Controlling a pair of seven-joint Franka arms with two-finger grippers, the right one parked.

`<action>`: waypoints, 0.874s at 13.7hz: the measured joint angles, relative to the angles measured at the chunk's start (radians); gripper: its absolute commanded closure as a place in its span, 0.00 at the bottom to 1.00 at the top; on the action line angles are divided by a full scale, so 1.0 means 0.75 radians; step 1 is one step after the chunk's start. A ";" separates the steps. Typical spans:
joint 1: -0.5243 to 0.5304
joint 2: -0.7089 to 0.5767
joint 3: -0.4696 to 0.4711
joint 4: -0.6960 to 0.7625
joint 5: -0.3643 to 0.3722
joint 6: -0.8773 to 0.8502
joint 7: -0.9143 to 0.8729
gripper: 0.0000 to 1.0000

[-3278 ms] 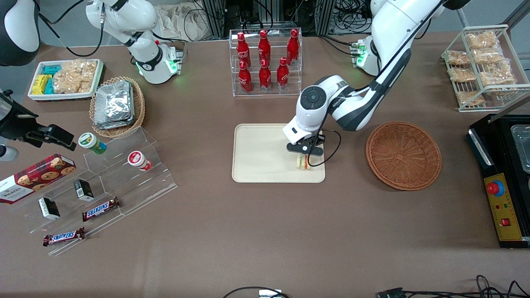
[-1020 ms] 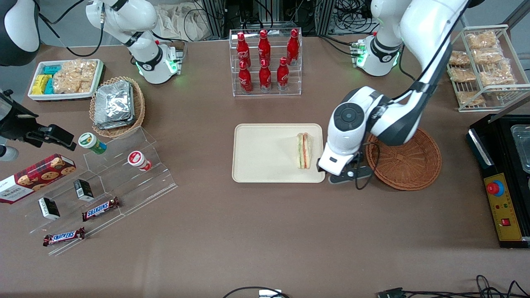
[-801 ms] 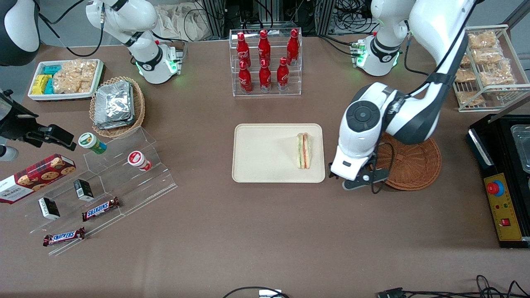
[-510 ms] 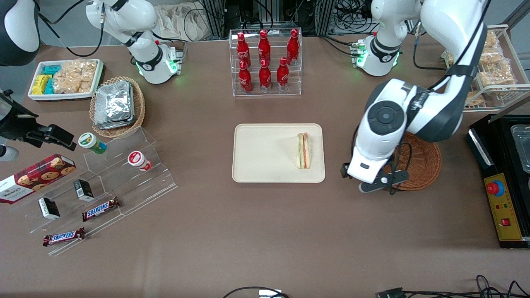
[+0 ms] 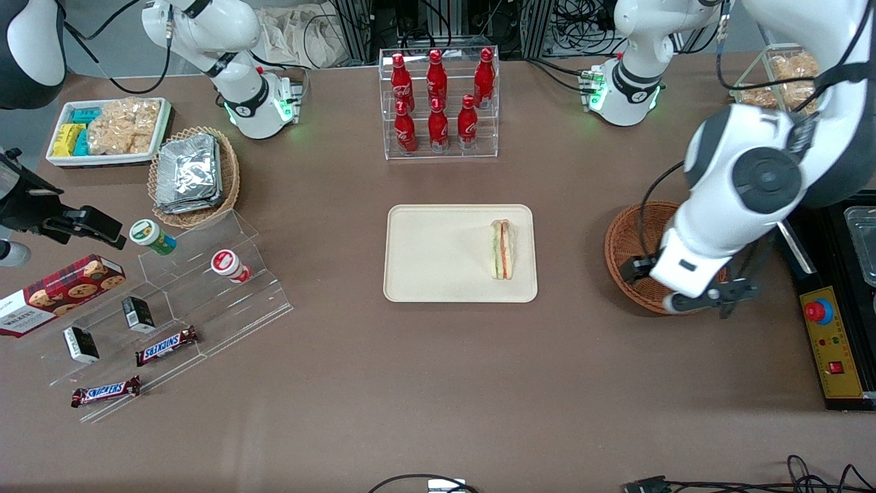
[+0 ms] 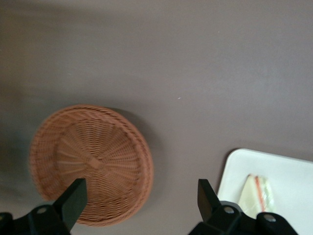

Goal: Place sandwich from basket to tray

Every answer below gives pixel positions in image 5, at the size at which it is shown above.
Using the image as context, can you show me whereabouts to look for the red cola bottle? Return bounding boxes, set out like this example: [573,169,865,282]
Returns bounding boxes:
[474,47,496,109]
[457,94,479,151]
[391,53,415,114]
[428,97,450,153]
[394,101,418,154]
[426,49,449,109]

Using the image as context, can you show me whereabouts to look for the black machine with yellow panel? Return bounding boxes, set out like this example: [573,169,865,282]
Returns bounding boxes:
[772,192,876,412]

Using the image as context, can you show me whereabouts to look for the white wire rack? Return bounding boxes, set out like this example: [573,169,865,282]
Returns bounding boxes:
[729,42,822,114]

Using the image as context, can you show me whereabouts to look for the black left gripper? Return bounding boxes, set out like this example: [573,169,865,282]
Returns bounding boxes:
[619,255,661,283]

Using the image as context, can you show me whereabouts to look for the brown Snickers bar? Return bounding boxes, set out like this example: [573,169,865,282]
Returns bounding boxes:
[71,375,142,409]
[135,326,199,367]

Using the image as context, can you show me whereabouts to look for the clear acrylic bottle rack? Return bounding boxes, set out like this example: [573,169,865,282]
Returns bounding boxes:
[378,47,500,161]

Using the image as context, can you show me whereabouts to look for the red tartan cookie box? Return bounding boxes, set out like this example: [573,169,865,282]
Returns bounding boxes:
[0,254,127,338]

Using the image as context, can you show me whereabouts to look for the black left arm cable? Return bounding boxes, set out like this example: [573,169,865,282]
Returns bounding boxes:
[636,161,686,262]

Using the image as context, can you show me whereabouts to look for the yellow snack pack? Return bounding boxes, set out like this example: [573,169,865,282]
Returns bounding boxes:
[53,123,86,157]

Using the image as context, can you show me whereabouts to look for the stack of silver foil packets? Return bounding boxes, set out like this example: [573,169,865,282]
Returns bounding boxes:
[155,133,224,214]

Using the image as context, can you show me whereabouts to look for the aluminium frame rack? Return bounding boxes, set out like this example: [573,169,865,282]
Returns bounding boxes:
[328,0,556,61]

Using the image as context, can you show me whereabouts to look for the black looped cable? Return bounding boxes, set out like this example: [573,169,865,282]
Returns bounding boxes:
[368,474,480,493]

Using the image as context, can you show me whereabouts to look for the black cable connector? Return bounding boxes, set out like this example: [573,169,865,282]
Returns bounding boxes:
[623,475,675,493]

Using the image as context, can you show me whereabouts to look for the small black box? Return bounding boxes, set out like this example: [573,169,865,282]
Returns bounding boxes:
[63,327,101,364]
[122,296,156,334]

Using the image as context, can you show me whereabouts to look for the triangle sandwich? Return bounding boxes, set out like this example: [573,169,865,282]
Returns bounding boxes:
[488,219,519,280]

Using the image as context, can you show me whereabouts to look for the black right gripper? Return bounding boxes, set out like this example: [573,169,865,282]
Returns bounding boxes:
[0,147,128,249]

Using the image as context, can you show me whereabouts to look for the red lidded snack cup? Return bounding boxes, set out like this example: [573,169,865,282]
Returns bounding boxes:
[211,250,252,284]

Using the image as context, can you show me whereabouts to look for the clear bag of rice crackers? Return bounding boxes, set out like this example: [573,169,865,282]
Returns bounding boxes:
[87,98,162,155]

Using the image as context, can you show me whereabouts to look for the oval wicker basket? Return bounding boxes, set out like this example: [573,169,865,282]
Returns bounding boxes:
[148,126,241,229]

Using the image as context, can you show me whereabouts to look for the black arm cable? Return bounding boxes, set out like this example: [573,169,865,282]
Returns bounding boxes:
[636,161,686,262]
[62,0,173,96]

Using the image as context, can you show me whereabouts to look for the white rectangular snack tray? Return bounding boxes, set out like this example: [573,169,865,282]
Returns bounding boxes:
[46,97,172,168]

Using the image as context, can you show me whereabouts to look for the clear plastic container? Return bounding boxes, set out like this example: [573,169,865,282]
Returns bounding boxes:
[843,205,876,287]

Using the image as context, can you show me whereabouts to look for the beige rectangular serving tray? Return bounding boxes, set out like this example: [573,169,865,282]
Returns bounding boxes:
[383,204,539,303]

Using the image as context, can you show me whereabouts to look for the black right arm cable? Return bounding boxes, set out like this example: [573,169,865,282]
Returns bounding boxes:
[62,0,173,96]

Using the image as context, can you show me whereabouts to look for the round brown wicker basket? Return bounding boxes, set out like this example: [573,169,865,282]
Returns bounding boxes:
[605,200,730,316]

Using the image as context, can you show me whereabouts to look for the green lidded snack cup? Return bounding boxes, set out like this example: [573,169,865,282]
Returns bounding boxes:
[129,219,177,257]

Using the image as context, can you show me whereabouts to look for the clear acrylic stepped display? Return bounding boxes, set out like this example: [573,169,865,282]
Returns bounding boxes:
[14,209,295,424]

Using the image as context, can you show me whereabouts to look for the beige cloth bag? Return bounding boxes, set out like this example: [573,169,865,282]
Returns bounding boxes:
[257,7,351,69]

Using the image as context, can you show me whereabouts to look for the black tangled cables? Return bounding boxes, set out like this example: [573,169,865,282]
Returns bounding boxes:
[674,455,876,493]

